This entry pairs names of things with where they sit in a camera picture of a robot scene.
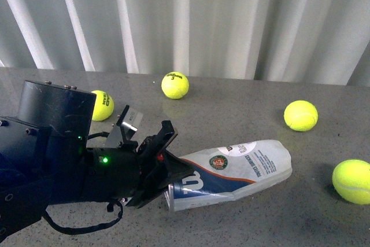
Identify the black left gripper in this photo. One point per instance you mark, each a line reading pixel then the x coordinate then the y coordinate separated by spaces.
pixel 158 167

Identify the crushed Wilson tennis ball can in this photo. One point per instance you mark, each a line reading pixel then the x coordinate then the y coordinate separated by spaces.
pixel 230 173

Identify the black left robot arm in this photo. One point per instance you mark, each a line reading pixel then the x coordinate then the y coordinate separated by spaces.
pixel 45 159

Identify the Wilson 3 tennis ball far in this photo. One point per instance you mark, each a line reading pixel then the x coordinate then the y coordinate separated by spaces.
pixel 175 85

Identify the Head Team tennis ball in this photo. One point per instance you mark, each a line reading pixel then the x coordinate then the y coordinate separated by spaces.
pixel 104 106

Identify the plain yellow tennis ball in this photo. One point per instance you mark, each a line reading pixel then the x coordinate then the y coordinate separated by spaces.
pixel 301 115

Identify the Roland Garros tennis ball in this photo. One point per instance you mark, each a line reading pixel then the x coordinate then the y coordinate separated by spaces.
pixel 351 181

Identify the white pleated curtain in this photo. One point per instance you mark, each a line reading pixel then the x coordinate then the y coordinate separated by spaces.
pixel 313 41

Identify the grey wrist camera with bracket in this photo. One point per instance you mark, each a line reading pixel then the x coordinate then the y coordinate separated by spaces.
pixel 124 129

